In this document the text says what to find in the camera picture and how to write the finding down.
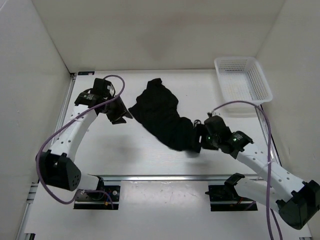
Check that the black shorts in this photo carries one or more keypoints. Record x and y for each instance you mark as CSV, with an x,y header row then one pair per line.
x,y
156,110

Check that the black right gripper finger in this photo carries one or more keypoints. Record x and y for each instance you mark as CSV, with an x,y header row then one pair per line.
x,y
196,140
197,125

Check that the white perforated plastic basket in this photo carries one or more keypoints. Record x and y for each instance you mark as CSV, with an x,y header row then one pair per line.
x,y
241,78

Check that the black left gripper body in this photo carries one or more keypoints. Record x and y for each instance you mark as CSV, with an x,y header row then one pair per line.
x,y
112,109

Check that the aluminium front rail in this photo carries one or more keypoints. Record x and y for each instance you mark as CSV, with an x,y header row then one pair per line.
x,y
166,178

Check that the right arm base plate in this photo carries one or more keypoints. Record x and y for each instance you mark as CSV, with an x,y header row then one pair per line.
x,y
223,200

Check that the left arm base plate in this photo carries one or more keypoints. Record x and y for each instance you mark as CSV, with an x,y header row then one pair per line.
x,y
107,199

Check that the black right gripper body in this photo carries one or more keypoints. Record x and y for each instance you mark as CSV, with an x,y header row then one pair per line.
x,y
209,142

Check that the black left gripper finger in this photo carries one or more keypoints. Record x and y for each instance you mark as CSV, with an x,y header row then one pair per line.
x,y
116,119
123,111

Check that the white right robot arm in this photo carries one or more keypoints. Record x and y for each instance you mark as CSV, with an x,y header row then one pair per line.
x,y
295,200

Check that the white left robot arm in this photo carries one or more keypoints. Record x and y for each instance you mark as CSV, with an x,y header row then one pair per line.
x,y
56,167

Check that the aluminium left rail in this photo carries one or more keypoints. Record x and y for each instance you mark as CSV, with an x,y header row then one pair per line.
x,y
21,235

